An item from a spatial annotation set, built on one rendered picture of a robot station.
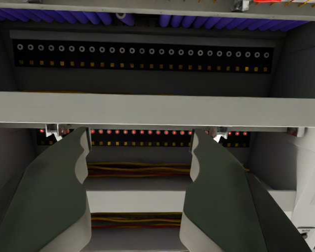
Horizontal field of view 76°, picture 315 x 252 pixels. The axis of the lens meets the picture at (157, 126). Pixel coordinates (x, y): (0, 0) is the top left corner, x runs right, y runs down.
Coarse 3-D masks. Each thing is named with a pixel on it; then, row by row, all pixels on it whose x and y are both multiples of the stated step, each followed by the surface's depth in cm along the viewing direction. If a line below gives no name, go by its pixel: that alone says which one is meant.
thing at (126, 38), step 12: (312, 24) 37; (12, 36) 40; (24, 36) 40; (36, 36) 40; (48, 36) 40; (60, 36) 40; (72, 36) 40; (84, 36) 41; (96, 36) 41; (108, 36) 41; (120, 36) 41; (132, 36) 41; (144, 36) 41; (156, 36) 41; (168, 36) 41; (180, 36) 41; (192, 36) 42; (300, 36) 39; (312, 36) 37; (300, 48) 39
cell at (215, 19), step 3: (210, 18) 33; (213, 18) 32; (216, 18) 32; (219, 18) 32; (207, 21) 35; (210, 21) 34; (213, 21) 33; (216, 21) 33; (204, 24) 37; (207, 24) 36; (210, 24) 35; (213, 24) 35; (207, 27) 37; (210, 27) 37
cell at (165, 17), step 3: (162, 15) 32; (165, 15) 31; (168, 15) 31; (159, 18) 35; (162, 18) 33; (165, 18) 32; (168, 18) 33; (159, 21) 36; (162, 21) 34; (165, 21) 34; (168, 21) 35; (162, 24) 36; (165, 24) 36
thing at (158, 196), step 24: (96, 168) 52; (120, 168) 51; (144, 168) 51; (168, 168) 51; (96, 192) 38; (120, 192) 39; (144, 192) 39; (168, 192) 39; (288, 192) 40; (288, 216) 42
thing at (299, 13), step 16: (0, 0) 27; (16, 0) 27; (48, 0) 27; (64, 0) 27; (80, 0) 27; (96, 0) 27; (112, 0) 27; (128, 0) 28; (144, 0) 28; (160, 0) 28; (176, 0) 28; (192, 0) 28; (208, 0) 28; (224, 0) 28; (224, 16) 30; (240, 16) 30; (256, 16) 30; (272, 16) 29; (288, 16) 29; (304, 16) 29
